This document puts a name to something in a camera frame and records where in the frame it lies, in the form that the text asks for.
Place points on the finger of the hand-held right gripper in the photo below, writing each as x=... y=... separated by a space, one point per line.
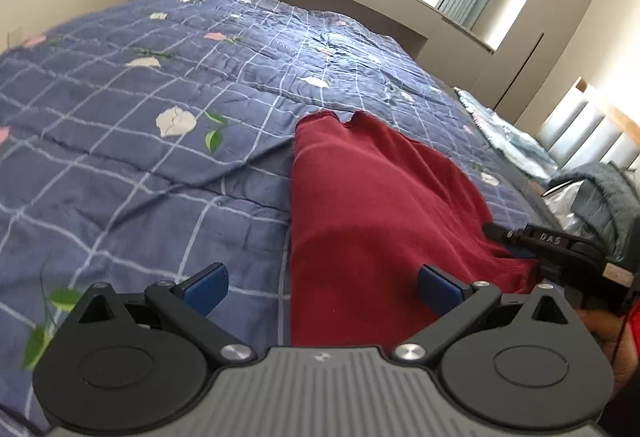
x=505 y=237

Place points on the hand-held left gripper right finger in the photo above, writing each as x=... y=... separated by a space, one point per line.
x=440 y=289

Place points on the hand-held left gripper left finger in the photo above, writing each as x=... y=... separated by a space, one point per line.
x=207 y=289

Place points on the dark red knit garment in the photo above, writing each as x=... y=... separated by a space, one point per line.
x=380 y=217

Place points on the person's right hand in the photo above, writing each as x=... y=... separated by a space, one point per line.
x=607 y=342

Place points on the grey garment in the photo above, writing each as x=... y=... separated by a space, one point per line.
x=610 y=202

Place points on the grey padded headboard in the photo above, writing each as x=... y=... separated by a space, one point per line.
x=585 y=132

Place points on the blue checked floral quilt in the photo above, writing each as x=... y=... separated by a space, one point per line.
x=150 y=142

